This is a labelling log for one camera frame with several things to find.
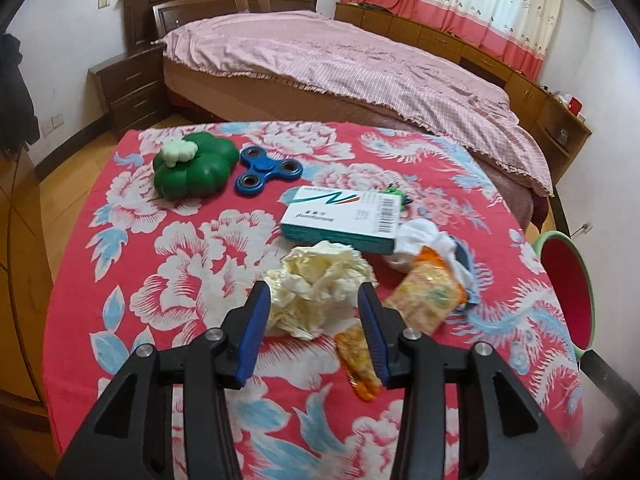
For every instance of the green pumpkin toy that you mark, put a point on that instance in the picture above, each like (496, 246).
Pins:
(198, 165)

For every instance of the white teal medicine box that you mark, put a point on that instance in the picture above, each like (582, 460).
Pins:
(366, 220)

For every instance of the blue fidget spinner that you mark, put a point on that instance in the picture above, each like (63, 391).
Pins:
(260, 168)

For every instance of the red cup on shelf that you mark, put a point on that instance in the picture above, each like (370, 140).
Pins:
(574, 106)

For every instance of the white blue face mask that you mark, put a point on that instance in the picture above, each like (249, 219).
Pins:
(421, 237)

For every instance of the wooden wardrobe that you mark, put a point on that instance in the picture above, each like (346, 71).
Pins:
(26, 280)

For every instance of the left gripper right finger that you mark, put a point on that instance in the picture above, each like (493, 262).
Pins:
(502, 431)

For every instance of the pink checked bedspread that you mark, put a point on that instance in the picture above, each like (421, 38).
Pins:
(313, 53)

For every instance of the red bin green rim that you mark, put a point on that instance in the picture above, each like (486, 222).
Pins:
(569, 277)

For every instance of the wooden corner shelf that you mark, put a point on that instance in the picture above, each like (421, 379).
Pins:
(560, 136)

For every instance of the long wooden cabinet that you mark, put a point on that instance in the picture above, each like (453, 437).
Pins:
(526, 98)

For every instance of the dark wooden nightstand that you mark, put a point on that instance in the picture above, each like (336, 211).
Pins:
(132, 90)

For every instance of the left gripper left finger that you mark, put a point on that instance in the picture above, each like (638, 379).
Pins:
(127, 433)

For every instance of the red floral tablecloth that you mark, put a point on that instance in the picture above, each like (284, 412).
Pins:
(140, 270)

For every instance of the green purple keychain toy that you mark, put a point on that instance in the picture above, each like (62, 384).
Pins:
(405, 200)

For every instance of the wooden bed frame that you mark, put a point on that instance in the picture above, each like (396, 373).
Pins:
(244, 98)

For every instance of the black hanging jacket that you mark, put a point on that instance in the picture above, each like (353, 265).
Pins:
(19, 123)

